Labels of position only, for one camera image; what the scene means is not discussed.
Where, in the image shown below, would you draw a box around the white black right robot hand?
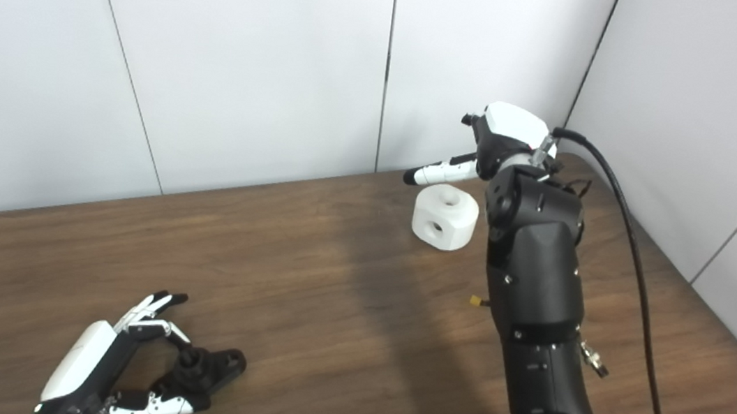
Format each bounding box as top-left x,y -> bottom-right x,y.
402,91 -> 564,203

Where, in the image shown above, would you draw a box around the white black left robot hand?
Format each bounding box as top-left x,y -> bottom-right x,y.
31,276 -> 211,414

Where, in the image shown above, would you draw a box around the round white plastic piece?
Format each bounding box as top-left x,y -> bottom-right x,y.
409,181 -> 482,254

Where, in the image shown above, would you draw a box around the black flanged holder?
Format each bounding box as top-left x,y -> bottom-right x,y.
151,340 -> 249,414

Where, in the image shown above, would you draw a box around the thin black wrist wires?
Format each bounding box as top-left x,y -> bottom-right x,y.
553,174 -> 594,201

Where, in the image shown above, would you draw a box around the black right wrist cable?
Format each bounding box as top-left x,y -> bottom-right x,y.
517,126 -> 714,414

